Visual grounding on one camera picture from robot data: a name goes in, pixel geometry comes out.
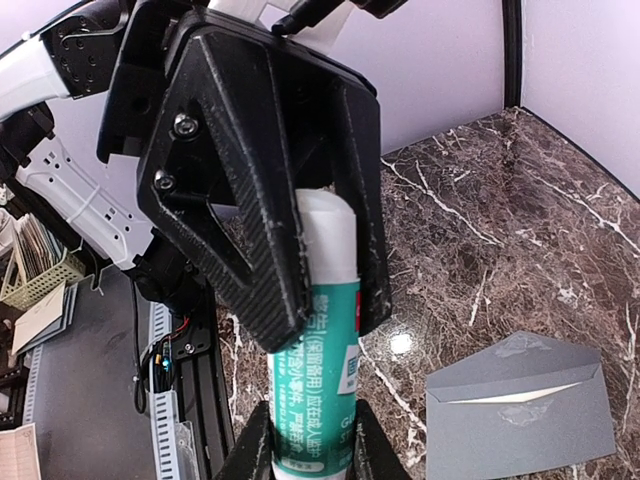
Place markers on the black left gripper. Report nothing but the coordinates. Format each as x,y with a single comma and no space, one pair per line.
218,109

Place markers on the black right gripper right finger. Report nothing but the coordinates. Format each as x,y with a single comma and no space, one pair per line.
374,457

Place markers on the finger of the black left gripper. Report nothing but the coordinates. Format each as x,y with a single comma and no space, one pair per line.
342,149

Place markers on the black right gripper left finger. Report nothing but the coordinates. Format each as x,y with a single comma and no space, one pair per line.
250,458

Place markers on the green and white glue stick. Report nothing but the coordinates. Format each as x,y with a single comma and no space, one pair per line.
314,381

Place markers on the grey paper envelope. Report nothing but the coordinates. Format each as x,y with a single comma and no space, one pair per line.
493,441

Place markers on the beige ornate letter paper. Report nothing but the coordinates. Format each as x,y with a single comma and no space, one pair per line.
521,397

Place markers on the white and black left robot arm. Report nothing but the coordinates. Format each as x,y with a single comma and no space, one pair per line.
54,90

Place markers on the green plastic basket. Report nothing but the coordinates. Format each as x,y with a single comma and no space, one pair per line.
39,263

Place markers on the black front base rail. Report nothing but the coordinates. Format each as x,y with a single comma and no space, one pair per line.
201,386

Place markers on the white slotted cable duct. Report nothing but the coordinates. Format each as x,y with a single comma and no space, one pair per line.
80,399

